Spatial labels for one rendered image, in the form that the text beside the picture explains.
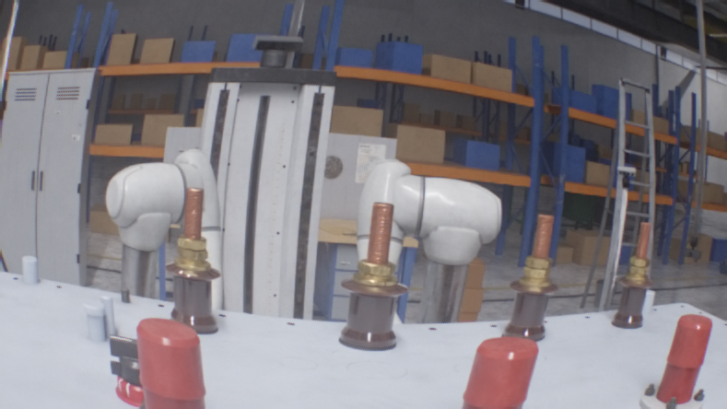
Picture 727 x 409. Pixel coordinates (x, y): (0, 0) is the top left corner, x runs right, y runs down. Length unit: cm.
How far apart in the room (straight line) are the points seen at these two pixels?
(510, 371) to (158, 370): 33
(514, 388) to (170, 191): 104
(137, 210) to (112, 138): 728
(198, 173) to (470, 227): 62
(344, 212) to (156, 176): 452
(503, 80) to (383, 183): 780
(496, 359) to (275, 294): 145
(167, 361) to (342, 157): 540
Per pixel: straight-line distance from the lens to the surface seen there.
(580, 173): 1028
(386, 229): 114
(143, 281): 166
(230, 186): 203
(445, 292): 190
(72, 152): 562
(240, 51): 879
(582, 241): 1036
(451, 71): 947
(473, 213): 182
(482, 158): 961
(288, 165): 207
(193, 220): 110
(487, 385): 73
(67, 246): 573
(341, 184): 601
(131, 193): 155
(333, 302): 545
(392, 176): 184
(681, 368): 92
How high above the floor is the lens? 170
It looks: 7 degrees down
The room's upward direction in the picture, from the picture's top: 6 degrees clockwise
